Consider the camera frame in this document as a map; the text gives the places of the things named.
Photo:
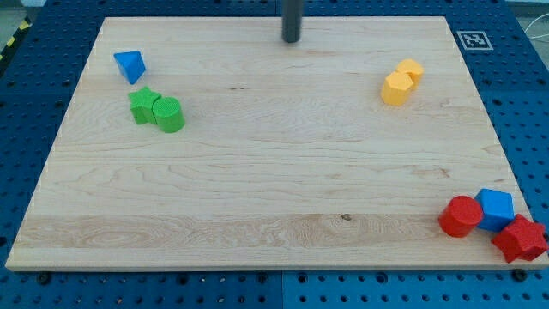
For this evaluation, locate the green cylinder block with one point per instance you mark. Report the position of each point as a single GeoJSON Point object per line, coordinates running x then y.
{"type": "Point", "coordinates": [168, 114]}

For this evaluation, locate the yellow-orange pentagon block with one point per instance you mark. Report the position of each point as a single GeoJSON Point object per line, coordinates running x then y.
{"type": "Point", "coordinates": [413, 69]}

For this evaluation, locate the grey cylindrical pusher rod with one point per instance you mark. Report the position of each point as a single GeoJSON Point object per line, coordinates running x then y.
{"type": "Point", "coordinates": [291, 17]}

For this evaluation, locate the wooden board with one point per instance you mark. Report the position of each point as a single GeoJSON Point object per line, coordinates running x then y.
{"type": "Point", "coordinates": [288, 160]}

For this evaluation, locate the black board screw right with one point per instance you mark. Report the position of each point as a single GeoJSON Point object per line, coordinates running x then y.
{"type": "Point", "coordinates": [519, 275]}

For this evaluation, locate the black board screw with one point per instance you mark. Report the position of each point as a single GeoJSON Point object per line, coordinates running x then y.
{"type": "Point", "coordinates": [519, 275]}
{"type": "Point", "coordinates": [43, 278]}

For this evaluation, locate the blue cube block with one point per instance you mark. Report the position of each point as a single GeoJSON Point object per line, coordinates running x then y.
{"type": "Point", "coordinates": [498, 209]}

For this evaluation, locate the blue triangle block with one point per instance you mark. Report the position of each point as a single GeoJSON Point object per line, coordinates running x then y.
{"type": "Point", "coordinates": [130, 64]}

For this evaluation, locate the red star block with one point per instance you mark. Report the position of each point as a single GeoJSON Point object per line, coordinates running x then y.
{"type": "Point", "coordinates": [521, 239]}

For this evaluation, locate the red cylinder block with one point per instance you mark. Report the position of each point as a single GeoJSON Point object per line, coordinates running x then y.
{"type": "Point", "coordinates": [461, 216]}

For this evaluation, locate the green star block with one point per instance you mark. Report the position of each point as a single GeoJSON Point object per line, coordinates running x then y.
{"type": "Point", "coordinates": [141, 105]}

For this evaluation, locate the white fiducial marker tag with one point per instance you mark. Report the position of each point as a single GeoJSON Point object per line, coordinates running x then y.
{"type": "Point", "coordinates": [472, 40]}

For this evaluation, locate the black board screw left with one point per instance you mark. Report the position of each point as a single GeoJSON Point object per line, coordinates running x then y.
{"type": "Point", "coordinates": [43, 278]}

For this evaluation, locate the yellow hexagon block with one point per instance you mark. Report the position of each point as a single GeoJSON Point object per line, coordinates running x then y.
{"type": "Point", "coordinates": [396, 88]}

